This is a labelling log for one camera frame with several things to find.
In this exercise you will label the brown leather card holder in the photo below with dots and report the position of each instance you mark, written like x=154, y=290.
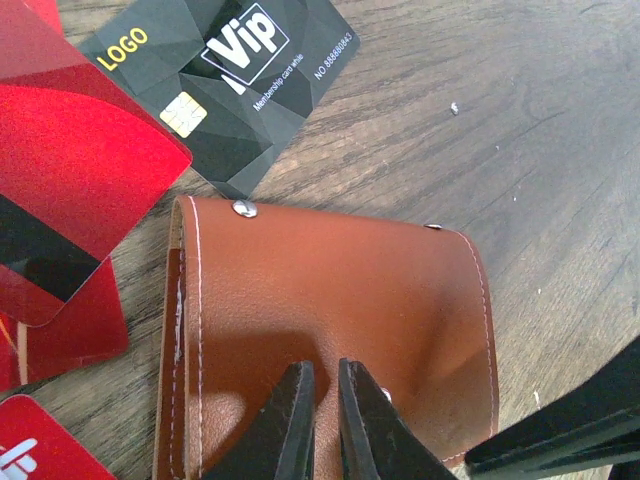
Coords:
x=252, y=288

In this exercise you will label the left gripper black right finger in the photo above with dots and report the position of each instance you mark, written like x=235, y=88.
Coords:
x=375, y=441

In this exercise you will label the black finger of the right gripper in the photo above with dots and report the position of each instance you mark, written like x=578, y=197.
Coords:
x=594, y=425

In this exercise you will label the red striped card front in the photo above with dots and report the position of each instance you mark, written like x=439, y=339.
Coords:
x=81, y=164

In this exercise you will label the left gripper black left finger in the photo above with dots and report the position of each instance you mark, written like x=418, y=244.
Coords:
x=279, y=443

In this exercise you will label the black VIP card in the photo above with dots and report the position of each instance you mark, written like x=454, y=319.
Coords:
x=232, y=80

